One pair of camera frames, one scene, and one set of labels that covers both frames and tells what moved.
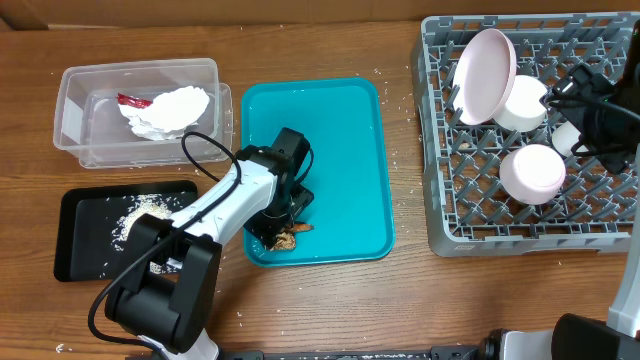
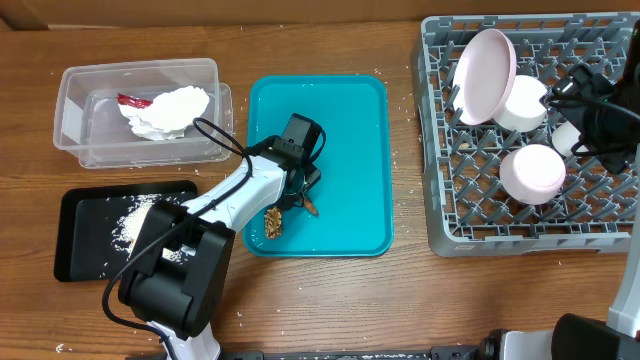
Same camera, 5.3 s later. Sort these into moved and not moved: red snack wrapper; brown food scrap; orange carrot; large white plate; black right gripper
Moved: orange carrot; brown food scrap
Not moved: large white plate; black right gripper; red snack wrapper
